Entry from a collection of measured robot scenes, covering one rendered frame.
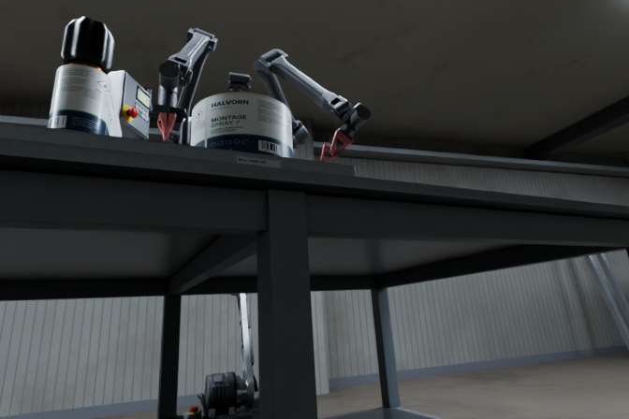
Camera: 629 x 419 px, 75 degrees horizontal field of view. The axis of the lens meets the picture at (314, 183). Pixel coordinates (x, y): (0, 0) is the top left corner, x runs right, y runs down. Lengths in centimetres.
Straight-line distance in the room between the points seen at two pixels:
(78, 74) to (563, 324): 578
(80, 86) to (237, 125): 27
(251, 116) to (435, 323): 427
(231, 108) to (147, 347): 339
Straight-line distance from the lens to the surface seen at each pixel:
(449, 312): 495
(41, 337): 411
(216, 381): 201
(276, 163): 66
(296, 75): 164
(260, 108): 76
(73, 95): 81
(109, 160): 54
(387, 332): 211
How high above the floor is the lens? 62
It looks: 18 degrees up
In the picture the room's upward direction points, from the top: 4 degrees counter-clockwise
